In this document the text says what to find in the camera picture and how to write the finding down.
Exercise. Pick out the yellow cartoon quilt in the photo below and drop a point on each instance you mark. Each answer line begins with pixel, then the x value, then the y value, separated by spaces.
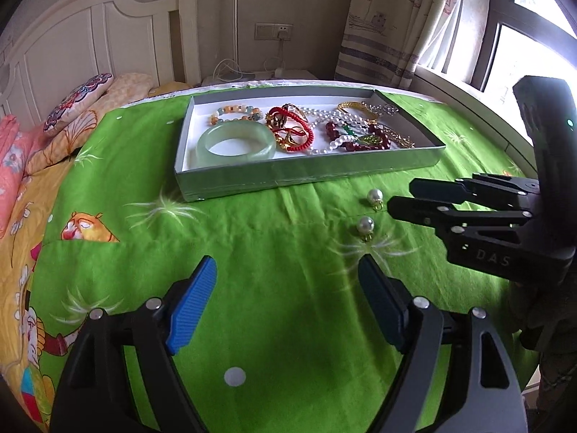
pixel 27 302

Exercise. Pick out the wall socket panel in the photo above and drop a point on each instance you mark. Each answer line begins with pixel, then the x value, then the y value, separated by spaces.
pixel 273 31

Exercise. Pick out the green pendant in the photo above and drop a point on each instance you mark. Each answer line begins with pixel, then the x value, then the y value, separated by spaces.
pixel 370 140

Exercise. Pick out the printed curtain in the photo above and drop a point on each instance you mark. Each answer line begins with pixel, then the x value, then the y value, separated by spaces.
pixel 396 22

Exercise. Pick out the peach checked pillow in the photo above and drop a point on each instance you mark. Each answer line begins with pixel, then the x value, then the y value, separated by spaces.
pixel 121 92

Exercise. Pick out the pearl earring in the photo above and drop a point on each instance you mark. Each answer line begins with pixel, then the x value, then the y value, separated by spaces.
pixel 374 195
pixel 365 224

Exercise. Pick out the grey cardboard box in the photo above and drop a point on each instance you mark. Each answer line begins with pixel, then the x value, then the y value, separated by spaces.
pixel 311 176

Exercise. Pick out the green jade bangle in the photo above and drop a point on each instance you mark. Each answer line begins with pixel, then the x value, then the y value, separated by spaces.
pixel 207 144

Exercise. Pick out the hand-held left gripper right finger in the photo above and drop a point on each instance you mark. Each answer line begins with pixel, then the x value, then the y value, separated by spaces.
pixel 383 311

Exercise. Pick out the pink floral quilt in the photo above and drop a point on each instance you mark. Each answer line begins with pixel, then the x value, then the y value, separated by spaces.
pixel 11 167

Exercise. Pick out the silver lamp pole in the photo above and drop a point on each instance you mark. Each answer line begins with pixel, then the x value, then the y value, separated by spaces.
pixel 235 27

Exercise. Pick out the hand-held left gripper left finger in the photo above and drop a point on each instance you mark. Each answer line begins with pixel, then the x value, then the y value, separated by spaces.
pixel 191 306

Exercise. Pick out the round patterned cushion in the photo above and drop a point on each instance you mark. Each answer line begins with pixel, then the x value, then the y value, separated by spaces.
pixel 76 101

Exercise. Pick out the white power adapter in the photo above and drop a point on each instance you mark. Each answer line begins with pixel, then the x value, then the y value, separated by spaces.
pixel 279 72

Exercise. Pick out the window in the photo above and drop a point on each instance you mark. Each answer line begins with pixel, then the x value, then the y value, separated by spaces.
pixel 518 54

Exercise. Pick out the yellow pillow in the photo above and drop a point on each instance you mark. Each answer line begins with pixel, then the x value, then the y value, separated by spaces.
pixel 173 86

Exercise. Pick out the white wooden headboard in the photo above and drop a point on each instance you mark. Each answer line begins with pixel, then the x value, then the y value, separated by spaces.
pixel 90 27

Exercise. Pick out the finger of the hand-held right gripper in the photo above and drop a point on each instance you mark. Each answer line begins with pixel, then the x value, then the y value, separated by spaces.
pixel 432 188
pixel 414 212

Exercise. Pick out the green printed blanket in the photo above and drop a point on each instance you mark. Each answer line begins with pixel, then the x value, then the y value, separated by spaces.
pixel 270 257

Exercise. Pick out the person's right forearm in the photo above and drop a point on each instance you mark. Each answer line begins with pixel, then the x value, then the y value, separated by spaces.
pixel 545 347

